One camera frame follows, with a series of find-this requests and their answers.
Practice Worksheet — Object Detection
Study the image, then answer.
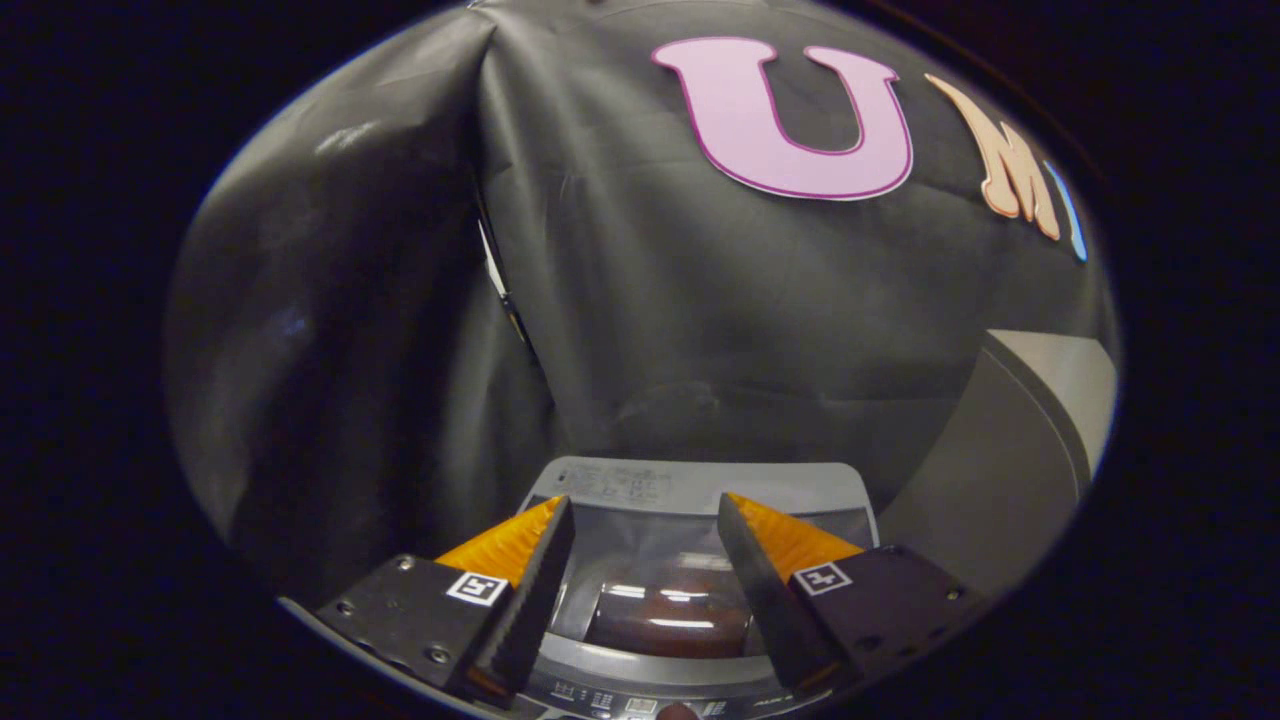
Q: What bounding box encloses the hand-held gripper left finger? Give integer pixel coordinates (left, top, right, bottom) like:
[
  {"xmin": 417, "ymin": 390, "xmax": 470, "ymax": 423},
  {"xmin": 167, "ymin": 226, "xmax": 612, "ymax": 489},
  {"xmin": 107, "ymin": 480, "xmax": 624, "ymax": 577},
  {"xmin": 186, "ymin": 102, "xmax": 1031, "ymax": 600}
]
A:
[{"xmin": 318, "ymin": 495, "xmax": 576, "ymax": 709}]

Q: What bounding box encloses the cream cabinet with dark frame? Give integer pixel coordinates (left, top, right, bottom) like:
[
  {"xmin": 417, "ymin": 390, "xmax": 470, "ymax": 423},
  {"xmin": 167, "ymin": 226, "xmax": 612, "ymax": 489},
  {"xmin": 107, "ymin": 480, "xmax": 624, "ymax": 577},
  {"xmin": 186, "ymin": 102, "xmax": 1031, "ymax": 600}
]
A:
[{"xmin": 880, "ymin": 328, "xmax": 1118, "ymax": 601}]

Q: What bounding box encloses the grey washing machine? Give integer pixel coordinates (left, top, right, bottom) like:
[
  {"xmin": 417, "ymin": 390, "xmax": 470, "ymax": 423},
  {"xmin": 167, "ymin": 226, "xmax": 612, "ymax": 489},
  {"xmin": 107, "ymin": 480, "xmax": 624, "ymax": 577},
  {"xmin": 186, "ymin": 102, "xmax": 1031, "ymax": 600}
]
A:
[{"xmin": 500, "ymin": 457, "xmax": 881, "ymax": 720}]

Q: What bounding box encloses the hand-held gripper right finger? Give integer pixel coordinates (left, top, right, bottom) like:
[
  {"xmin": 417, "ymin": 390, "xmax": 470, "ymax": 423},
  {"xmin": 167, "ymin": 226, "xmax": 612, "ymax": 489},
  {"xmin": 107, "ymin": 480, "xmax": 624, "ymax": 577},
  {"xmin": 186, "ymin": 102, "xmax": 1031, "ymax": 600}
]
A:
[{"xmin": 717, "ymin": 492, "xmax": 986, "ymax": 698}]

